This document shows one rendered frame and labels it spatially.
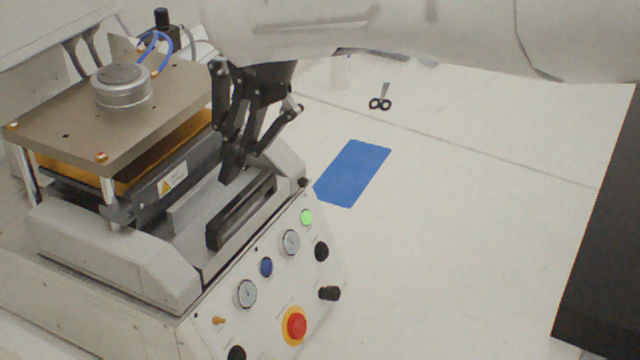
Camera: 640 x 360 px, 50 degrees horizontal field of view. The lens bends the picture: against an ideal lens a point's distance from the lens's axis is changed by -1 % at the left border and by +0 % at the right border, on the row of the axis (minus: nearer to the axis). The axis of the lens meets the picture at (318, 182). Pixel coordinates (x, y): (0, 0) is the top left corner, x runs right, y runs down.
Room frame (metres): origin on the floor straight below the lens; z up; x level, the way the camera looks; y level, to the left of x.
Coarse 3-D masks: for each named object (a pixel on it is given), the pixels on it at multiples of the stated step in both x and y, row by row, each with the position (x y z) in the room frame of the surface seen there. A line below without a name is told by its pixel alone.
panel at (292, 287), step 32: (288, 224) 0.79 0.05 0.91; (320, 224) 0.84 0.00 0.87; (256, 256) 0.72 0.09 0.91; (288, 256) 0.76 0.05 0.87; (224, 288) 0.65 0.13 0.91; (288, 288) 0.72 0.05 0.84; (192, 320) 0.59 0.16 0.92; (224, 320) 0.60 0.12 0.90; (256, 320) 0.65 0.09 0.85; (320, 320) 0.73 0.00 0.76; (224, 352) 0.59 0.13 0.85; (256, 352) 0.62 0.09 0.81; (288, 352) 0.66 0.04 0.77
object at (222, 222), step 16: (256, 176) 0.77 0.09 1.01; (272, 176) 0.78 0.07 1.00; (240, 192) 0.74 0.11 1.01; (256, 192) 0.74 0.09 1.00; (272, 192) 0.78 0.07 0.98; (224, 208) 0.70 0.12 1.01; (240, 208) 0.71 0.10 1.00; (208, 224) 0.67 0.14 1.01; (224, 224) 0.68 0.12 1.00; (208, 240) 0.67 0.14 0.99
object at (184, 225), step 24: (216, 168) 0.79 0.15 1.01; (192, 192) 0.74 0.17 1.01; (216, 192) 0.78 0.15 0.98; (288, 192) 0.82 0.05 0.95; (168, 216) 0.70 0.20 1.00; (192, 216) 0.73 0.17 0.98; (264, 216) 0.76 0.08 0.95; (168, 240) 0.68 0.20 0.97; (192, 240) 0.68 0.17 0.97; (240, 240) 0.70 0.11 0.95; (192, 264) 0.64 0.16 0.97; (216, 264) 0.65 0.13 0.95
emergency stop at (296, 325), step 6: (288, 318) 0.69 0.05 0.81; (294, 318) 0.69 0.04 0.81; (300, 318) 0.70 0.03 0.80; (288, 324) 0.68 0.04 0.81; (294, 324) 0.68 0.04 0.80; (300, 324) 0.69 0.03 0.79; (306, 324) 0.70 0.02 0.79; (288, 330) 0.68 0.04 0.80; (294, 330) 0.68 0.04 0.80; (300, 330) 0.69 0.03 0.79; (294, 336) 0.67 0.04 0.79; (300, 336) 0.68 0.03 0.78
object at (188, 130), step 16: (208, 112) 0.86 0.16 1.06; (176, 128) 0.82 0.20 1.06; (192, 128) 0.82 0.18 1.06; (160, 144) 0.78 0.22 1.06; (176, 144) 0.78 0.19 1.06; (48, 160) 0.75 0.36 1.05; (144, 160) 0.74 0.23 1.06; (160, 160) 0.74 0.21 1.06; (48, 176) 0.76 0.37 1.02; (64, 176) 0.75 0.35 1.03; (80, 176) 0.73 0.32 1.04; (96, 176) 0.71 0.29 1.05; (112, 176) 0.71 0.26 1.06; (128, 176) 0.71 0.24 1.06; (144, 176) 0.71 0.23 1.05; (96, 192) 0.72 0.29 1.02
